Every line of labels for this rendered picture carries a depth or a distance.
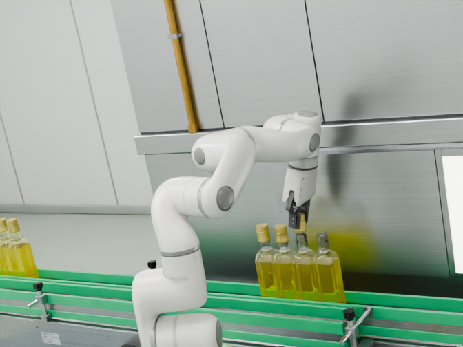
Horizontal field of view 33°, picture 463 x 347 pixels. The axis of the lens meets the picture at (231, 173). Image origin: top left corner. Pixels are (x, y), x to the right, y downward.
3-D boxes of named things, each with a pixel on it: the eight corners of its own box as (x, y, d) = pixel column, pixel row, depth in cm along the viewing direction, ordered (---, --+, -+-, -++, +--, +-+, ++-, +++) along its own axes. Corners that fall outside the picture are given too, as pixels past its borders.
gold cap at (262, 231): (255, 242, 210) (253, 227, 209) (261, 237, 213) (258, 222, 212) (267, 242, 208) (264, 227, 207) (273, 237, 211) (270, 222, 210)
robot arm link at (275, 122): (290, 126, 181) (258, 116, 187) (286, 168, 185) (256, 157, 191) (328, 112, 191) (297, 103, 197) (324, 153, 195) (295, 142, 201)
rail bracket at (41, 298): (54, 320, 247) (45, 281, 243) (38, 330, 241) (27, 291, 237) (46, 319, 249) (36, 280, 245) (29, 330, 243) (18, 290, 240)
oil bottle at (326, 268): (350, 321, 208) (338, 246, 202) (341, 330, 203) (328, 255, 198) (331, 319, 211) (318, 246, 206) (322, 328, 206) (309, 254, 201)
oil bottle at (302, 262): (330, 319, 211) (317, 246, 205) (320, 329, 206) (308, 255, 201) (311, 317, 214) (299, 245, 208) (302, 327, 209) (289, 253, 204)
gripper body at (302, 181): (299, 150, 202) (296, 190, 206) (280, 162, 194) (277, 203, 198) (325, 157, 198) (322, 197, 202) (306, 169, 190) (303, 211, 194)
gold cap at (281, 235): (291, 239, 207) (289, 223, 206) (285, 244, 205) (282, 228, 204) (280, 238, 209) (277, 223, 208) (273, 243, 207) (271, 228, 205)
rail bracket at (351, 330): (378, 336, 196) (371, 290, 193) (351, 370, 182) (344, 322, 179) (367, 334, 197) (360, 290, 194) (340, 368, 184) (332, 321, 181)
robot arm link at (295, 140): (223, 158, 179) (280, 142, 194) (266, 175, 171) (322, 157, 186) (226, 123, 176) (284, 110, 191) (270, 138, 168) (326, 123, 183)
